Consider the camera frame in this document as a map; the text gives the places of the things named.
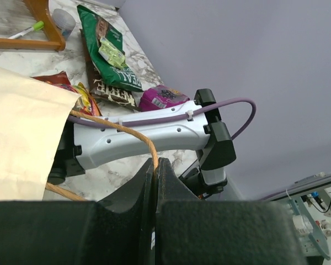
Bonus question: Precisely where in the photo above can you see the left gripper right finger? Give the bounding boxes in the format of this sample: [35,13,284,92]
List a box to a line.
[156,158,306,264]

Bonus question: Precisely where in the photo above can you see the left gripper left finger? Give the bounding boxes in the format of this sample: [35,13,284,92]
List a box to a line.
[0,160,154,264]

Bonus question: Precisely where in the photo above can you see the beige paper bag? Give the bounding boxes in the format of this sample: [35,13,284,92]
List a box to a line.
[0,68,81,201]

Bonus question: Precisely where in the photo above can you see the yellow m&m candy bag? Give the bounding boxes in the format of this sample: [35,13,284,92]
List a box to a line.
[77,82,102,116]

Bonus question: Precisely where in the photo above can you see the colourful fruit candy bag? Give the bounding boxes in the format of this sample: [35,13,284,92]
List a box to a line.
[55,82,94,114]

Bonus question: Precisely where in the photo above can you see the magenta candy bag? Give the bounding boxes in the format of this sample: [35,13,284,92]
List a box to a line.
[139,85,190,112]

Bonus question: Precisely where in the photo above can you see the brown kettle chips bag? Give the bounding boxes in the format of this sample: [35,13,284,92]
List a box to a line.
[79,29,140,112]

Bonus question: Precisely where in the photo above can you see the orange red snack bag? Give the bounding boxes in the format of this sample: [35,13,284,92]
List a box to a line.
[32,71,71,85]

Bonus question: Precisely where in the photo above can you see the light green snack packet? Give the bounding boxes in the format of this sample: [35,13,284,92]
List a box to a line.
[98,38,126,69]

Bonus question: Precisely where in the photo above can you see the green real chips bag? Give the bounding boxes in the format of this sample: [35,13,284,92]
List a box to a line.
[77,5,142,92]

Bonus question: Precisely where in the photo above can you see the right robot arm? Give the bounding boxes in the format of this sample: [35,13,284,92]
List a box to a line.
[48,89,236,195]

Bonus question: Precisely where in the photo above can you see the wooden three-tier shelf rack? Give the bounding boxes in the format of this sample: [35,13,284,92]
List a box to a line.
[0,0,66,51]

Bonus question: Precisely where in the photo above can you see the green capped white marker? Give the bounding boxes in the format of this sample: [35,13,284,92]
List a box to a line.
[8,21,44,39]

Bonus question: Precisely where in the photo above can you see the small grey plastic cup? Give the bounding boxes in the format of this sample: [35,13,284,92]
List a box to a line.
[52,9,76,40]

